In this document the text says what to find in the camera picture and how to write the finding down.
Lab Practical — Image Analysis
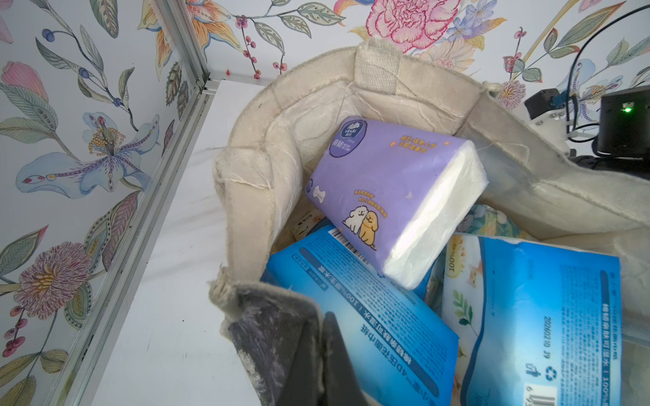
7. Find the purple tissue pack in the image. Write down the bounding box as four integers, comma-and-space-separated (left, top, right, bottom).
306, 117, 489, 289

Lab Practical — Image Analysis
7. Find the cream canvas tote bag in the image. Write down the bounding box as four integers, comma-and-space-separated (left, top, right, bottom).
210, 40, 649, 405

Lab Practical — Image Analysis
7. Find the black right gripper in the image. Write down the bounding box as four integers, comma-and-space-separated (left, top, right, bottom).
524, 86, 649, 180

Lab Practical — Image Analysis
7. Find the blue white floral tissue pack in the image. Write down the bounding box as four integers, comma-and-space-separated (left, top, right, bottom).
262, 225, 459, 405

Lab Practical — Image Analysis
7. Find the blue barcode tissue pack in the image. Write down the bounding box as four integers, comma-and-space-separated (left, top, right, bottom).
442, 234, 622, 406

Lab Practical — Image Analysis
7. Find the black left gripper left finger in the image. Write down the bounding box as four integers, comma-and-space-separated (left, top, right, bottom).
276, 321, 320, 406

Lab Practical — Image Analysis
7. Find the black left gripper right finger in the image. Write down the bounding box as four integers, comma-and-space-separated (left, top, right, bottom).
323, 312, 367, 406

